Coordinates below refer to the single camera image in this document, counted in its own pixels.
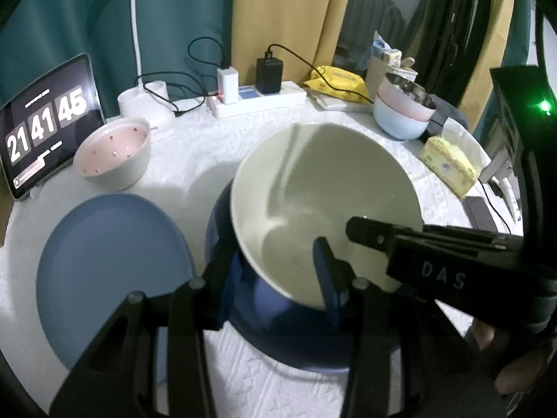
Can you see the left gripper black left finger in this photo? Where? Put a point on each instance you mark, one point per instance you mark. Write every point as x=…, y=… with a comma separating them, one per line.
x=116, y=374

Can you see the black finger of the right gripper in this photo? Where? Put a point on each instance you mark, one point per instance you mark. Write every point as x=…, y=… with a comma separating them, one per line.
x=384, y=237

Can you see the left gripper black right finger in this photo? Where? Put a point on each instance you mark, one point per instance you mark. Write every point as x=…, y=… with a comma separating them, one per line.
x=405, y=357

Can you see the cream bowl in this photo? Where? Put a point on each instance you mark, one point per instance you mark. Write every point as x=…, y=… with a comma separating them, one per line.
x=306, y=182

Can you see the large blue bowl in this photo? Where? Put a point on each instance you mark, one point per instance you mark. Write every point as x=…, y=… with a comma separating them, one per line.
x=326, y=341

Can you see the blue plate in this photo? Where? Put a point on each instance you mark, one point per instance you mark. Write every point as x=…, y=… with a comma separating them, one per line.
x=103, y=249

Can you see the pink strawberry bowl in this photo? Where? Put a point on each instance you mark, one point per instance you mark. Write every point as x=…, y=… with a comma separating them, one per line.
x=116, y=155

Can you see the person right hand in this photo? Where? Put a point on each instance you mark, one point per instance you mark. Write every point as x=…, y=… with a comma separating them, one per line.
x=517, y=363

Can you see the black smartphone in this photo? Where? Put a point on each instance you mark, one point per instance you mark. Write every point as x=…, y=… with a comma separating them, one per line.
x=478, y=214

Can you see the yellow tissue pack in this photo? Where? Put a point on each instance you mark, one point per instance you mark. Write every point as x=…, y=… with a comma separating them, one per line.
x=450, y=164

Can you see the light blue bowl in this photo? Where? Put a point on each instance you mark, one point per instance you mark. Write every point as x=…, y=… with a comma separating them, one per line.
x=395, y=124

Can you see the white plastic bag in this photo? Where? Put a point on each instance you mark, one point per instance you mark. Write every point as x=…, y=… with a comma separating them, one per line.
x=457, y=135

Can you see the pink bowl in stack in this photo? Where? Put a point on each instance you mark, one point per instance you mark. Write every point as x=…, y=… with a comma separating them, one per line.
x=406, y=97

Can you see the yellow wipes pack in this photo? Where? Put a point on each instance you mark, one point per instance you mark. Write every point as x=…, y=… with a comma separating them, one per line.
x=338, y=83

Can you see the white storage basket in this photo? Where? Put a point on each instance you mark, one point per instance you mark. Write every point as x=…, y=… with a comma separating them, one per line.
x=377, y=69

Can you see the white power strip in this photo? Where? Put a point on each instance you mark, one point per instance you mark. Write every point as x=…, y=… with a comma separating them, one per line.
x=252, y=101

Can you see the black charger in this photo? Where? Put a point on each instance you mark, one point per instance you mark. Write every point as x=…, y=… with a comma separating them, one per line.
x=269, y=75

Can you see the white patterned table cloth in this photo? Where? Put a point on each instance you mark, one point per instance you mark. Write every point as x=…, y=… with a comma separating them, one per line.
x=186, y=173

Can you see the white charger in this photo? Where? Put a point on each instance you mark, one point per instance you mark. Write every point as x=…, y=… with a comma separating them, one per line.
x=228, y=85

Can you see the yellow curtain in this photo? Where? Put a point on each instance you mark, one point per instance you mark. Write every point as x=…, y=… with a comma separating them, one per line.
x=311, y=28

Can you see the white desk lamp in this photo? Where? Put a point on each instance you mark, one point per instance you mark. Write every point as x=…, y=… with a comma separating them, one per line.
x=148, y=101

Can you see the tablet showing clock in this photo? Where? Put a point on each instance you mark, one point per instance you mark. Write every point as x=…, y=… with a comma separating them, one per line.
x=43, y=126

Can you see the teal curtain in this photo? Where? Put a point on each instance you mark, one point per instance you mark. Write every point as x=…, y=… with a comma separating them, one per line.
x=181, y=42

